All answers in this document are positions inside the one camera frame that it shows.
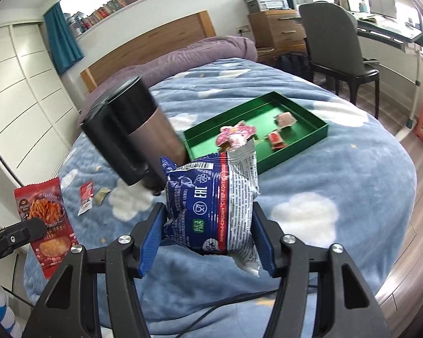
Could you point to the black backpack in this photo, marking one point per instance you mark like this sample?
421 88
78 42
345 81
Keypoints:
294 64

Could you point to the grey printer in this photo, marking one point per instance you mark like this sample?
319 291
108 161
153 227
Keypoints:
266 1

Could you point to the brown candy wrapper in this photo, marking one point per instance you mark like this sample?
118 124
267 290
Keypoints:
226 146

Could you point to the wooden drawer cabinet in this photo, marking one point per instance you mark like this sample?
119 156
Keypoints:
275 28

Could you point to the pink cartoon character packet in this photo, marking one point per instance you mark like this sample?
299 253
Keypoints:
234 134

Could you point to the pink striped snack packet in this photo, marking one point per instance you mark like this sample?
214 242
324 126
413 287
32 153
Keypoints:
285 119

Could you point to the red and white snack packet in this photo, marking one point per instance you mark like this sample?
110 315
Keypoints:
85 197

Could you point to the wooden headboard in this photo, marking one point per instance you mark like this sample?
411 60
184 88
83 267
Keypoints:
155 38

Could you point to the person's patterned clothing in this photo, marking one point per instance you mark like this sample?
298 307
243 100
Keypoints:
0 310

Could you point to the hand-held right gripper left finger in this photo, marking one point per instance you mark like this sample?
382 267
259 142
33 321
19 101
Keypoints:
151 239

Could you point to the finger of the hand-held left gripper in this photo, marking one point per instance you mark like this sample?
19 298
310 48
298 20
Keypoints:
10 237

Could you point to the desk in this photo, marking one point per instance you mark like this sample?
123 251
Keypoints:
387 30

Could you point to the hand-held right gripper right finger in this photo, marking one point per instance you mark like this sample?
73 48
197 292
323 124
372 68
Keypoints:
264 239

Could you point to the small olive green packet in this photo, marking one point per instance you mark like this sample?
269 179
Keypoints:
101 196

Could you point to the green tray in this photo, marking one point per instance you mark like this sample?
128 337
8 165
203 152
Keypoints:
296 132

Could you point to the red noodle snack packet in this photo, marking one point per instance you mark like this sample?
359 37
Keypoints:
51 204

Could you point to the small red snack packet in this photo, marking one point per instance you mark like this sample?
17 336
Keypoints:
276 140

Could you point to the black chair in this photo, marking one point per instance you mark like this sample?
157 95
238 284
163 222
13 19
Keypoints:
327 38

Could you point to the teal curtain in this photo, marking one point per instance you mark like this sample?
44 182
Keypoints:
61 38

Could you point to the blue and silver snack packet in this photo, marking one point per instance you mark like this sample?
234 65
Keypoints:
208 204

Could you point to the white wardrobe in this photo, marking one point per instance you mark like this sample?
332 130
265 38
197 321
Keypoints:
24 95

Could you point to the wall socket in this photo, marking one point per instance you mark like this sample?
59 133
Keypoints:
242 29

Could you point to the brown and black electric kettle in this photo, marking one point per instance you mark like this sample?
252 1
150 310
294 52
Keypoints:
134 130

